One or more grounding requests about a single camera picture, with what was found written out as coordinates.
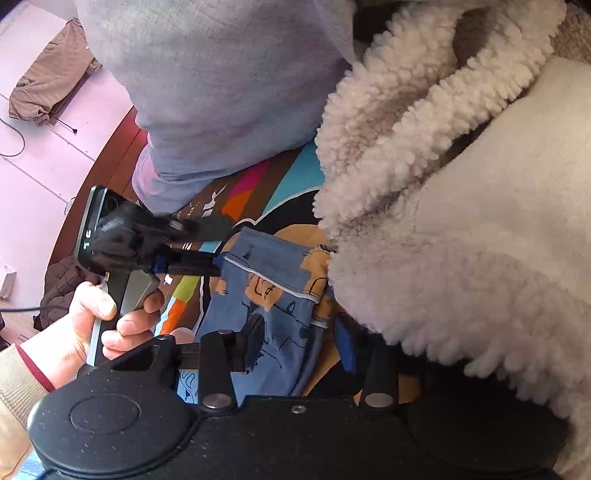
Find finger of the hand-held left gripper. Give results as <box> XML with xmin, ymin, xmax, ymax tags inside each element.
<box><xmin>173</xmin><ymin>215</ymin><xmax>235</xmax><ymax>246</ymax></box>
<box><xmin>154</xmin><ymin>254</ymin><xmax>223</xmax><ymax>278</ymax></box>

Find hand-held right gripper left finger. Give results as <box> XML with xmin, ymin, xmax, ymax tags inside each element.
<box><xmin>78</xmin><ymin>314</ymin><xmax>267</xmax><ymax>411</ymax></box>

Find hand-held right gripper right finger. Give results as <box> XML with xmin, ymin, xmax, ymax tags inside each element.
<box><xmin>333</xmin><ymin>316</ymin><xmax>400</xmax><ymax>409</ymax></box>

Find blue printed pants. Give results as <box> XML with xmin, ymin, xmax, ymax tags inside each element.
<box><xmin>178</xmin><ymin>226</ymin><xmax>366</xmax><ymax>400</ymax></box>

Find person's left forearm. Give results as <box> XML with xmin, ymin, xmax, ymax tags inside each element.
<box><xmin>0</xmin><ymin>342</ymin><xmax>57</xmax><ymax>480</ymax></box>

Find person's left hand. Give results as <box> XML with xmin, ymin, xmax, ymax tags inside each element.
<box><xmin>18</xmin><ymin>279</ymin><xmax>163</xmax><ymax>394</ymax></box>

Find brown printed blanket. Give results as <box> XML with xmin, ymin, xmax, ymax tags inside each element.
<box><xmin>154</xmin><ymin>138</ymin><xmax>422</xmax><ymax>403</ymax></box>

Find grey duvet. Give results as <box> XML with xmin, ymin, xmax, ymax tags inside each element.
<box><xmin>75</xmin><ymin>0</ymin><xmax>360</xmax><ymax>214</ymax></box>

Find white fleece jacket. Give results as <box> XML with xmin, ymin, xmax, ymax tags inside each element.
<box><xmin>313</xmin><ymin>0</ymin><xmax>591</xmax><ymax>480</ymax></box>

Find beige cloth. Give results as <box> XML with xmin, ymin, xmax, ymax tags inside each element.
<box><xmin>8</xmin><ymin>19</ymin><xmax>103</xmax><ymax>127</ymax></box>

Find thin black cable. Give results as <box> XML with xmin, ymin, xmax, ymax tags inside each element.
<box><xmin>0</xmin><ymin>114</ymin><xmax>78</xmax><ymax>158</ymax></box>

